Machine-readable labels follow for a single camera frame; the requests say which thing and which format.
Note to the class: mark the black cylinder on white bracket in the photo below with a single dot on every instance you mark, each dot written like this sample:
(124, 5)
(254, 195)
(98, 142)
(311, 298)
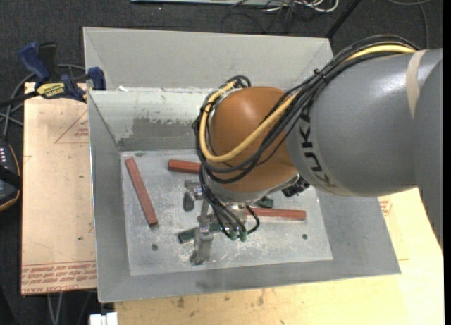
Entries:
(293, 188)

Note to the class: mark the dark green flat block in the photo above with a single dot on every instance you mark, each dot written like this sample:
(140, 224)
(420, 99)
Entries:
(267, 203)
(186, 236)

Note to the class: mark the brown cardboard board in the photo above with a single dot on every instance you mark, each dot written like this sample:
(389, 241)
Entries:
(56, 182)

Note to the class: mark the red-brown flat block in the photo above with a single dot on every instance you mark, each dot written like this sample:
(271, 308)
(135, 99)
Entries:
(183, 166)
(141, 191)
(282, 214)

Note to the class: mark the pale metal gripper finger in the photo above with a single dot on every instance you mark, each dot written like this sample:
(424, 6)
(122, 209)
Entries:
(202, 246)
(190, 196)

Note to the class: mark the grey metal bin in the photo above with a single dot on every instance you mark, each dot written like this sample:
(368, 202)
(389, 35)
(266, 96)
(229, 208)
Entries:
(169, 59)

